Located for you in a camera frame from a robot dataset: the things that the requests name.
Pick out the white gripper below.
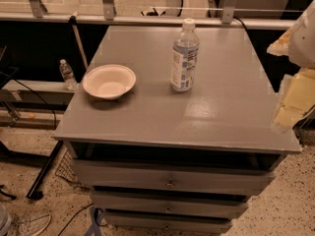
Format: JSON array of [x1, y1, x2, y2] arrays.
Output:
[[267, 0, 315, 134]]

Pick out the blue label plastic water bottle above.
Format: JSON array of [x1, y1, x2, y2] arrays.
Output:
[[170, 19, 200, 92]]

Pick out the small clear water bottle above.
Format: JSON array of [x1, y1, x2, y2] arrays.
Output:
[[59, 59, 77, 91]]

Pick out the grey drawer cabinet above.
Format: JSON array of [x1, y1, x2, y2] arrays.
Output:
[[52, 25, 303, 235]]

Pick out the white paper bowl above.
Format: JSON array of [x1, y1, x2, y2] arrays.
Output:
[[82, 64, 136, 99]]

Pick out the top grey drawer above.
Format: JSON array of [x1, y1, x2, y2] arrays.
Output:
[[73, 159, 275, 196]]

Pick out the grey drawer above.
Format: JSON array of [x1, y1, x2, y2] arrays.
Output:
[[93, 191, 248, 219], [105, 210, 231, 235], [73, 159, 275, 196]]

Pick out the middle grey drawer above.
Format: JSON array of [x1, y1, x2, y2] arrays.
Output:
[[93, 191, 248, 219]]

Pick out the wooden broom stick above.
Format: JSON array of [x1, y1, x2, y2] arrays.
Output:
[[69, 11, 89, 70]]

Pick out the bottom grey drawer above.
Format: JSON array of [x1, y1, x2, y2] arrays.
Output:
[[105, 210, 231, 235]]

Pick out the low grey ledge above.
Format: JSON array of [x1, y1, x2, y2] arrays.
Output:
[[0, 80, 74, 105]]

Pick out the black metal stand leg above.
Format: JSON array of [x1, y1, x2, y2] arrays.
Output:
[[27, 141, 63, 201]]

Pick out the wire mesh basket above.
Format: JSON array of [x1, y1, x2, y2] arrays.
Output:
[[55, 150, 89, 190]]

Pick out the black floor cable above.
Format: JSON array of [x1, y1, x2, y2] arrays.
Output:
[[56, 203, 96, 236]]

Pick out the metal railing frame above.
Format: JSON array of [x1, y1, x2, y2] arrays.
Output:
[[0, 0, 294, 30]]

